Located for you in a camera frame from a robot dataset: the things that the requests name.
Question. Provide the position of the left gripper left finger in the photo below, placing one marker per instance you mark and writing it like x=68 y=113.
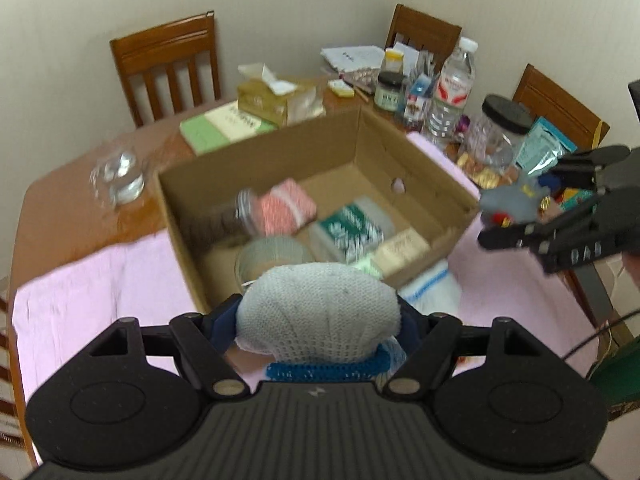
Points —
x=202 y=340

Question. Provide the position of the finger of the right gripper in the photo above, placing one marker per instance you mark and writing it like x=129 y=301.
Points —
x=580 y=169
x=575 y=221

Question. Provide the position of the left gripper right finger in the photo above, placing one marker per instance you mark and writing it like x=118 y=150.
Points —
x=430 y=343

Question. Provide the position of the grey shark toy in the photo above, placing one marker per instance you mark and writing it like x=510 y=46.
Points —
x=520 y=200

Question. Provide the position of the white sock blue stripe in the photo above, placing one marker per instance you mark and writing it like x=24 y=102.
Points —
x=436 y=290

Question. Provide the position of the green white tissue pack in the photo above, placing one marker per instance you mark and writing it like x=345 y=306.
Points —
x=366 y=265

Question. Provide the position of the clear jar with brown contents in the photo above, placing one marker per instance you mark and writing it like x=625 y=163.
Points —
x=228 y=223

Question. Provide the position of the white knitted sock blue cuff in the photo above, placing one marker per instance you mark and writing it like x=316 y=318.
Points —
x=322 y=322

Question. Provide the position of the green medical cotton box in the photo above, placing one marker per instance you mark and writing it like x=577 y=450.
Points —
x=350 y=232

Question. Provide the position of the pink white knitted sock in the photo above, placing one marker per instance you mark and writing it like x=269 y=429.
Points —
x=286 y=209

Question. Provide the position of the teal snack packet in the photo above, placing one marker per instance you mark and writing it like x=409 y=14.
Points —
x=543 y=147

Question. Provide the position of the wooden chair right near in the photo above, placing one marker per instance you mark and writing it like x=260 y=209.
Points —
x=544 y=98

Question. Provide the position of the pink table cloth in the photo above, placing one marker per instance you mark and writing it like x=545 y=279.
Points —
x=335 y=160

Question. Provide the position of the gold foil candy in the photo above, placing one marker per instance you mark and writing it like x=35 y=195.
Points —
x=483 y=176

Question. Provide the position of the black lidded plastic jar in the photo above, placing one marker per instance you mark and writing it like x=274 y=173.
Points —
x=496 y=134

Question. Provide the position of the clear water bottle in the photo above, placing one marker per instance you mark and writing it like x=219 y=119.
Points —
x=451 y=92

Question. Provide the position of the dark lidded small jar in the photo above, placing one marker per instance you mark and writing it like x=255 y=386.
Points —
x=388 y=90

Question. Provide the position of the green book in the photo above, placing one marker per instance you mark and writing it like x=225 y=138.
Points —
x=221 y=126

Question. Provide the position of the yellow lidded bottle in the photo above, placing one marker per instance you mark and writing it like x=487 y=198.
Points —
x=393 y=61

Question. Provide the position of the white papers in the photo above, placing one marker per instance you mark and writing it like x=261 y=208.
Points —
x=350 y=59

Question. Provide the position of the yellow white small box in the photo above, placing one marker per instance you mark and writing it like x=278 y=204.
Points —
x=341 y=88

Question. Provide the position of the gold tissue box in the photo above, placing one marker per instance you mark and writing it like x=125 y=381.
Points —
x=278 y=100

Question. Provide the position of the wooden chair behind box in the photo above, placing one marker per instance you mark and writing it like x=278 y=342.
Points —
x=160 y=49

